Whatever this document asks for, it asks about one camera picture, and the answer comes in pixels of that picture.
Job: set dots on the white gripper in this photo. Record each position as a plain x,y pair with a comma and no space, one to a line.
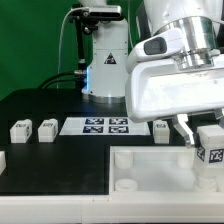
158,89

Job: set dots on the white marker sheet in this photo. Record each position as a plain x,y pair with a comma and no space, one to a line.
75,126

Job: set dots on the white left fence block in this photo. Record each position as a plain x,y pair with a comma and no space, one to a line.
3,167

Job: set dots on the white square tabletop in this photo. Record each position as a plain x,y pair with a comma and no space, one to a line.
160,169

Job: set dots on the black camera stand pole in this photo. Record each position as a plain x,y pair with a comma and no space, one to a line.
81,58

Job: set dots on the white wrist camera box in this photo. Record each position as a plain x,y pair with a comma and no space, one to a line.
157,47

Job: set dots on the black camera on stand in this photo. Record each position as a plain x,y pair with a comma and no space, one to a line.
103,13

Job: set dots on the white front fence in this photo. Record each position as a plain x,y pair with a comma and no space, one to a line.
138,207

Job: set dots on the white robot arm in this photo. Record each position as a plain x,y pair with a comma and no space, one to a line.
199,21

